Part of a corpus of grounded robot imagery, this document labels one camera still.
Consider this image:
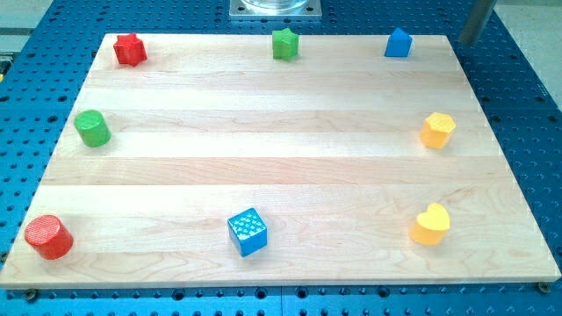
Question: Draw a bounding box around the green star block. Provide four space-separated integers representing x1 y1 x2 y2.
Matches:
272 28 299 61

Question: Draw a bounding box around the blue triangle block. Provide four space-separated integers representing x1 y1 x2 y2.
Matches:
385 28 414 58

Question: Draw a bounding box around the red star block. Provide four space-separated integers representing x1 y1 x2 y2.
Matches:
113 32 148 67

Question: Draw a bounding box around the wooden board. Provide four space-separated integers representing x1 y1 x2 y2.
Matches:
1 33 560 289

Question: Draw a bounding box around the blue cube block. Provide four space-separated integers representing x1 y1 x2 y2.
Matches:
227 208 268 257

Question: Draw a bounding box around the yellow hexagon block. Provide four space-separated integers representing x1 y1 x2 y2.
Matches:
419 112 456 149

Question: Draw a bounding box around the yellow heart block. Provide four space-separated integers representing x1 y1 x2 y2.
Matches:
409 203 450 246

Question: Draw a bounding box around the green cylinder block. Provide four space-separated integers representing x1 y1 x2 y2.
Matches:
74 110 112 147

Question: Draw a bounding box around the red cylinder block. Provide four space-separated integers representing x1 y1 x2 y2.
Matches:
24 214 74 260

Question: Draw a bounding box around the grey metal rod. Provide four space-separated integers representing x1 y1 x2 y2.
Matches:
458 0 497 46

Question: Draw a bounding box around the blue perforated metal table plate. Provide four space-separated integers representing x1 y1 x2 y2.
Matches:
1 1 561 315

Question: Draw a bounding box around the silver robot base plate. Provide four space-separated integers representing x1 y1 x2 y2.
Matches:
228 0 322 19

